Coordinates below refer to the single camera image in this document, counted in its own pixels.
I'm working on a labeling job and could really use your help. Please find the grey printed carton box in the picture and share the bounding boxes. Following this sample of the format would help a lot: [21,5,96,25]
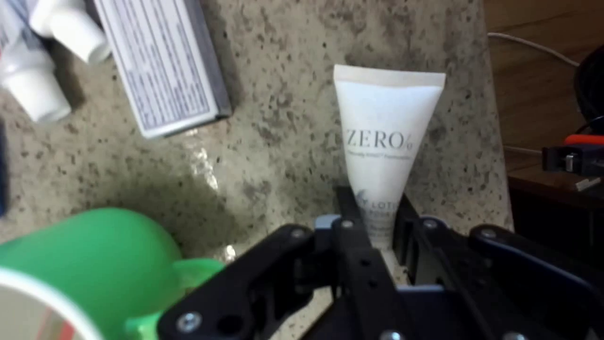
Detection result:
[92,0,233,139]

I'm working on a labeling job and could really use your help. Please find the black device with orange part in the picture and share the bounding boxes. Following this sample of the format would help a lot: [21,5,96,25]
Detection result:
[541,45,604,191]

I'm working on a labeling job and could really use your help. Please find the green plastic mug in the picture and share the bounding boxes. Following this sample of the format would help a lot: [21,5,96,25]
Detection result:
[0,207,225,340]

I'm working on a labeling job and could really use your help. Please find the white lotion tube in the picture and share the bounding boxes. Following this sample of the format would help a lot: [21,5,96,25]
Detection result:
[333,64,446,251]

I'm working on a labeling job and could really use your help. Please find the white cable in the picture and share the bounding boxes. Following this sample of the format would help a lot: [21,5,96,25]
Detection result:
[487,32,580,68]

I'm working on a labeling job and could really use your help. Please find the white squeeze tube with cap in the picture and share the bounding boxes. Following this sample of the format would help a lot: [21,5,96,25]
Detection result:
[0,0,72,124]
[29,0,113,66]

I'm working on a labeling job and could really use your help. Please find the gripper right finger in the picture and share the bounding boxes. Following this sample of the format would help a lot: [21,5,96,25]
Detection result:
[393,194,604,340]

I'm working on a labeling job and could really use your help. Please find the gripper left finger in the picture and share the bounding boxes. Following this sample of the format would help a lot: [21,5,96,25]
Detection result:
[157,186,416,340]

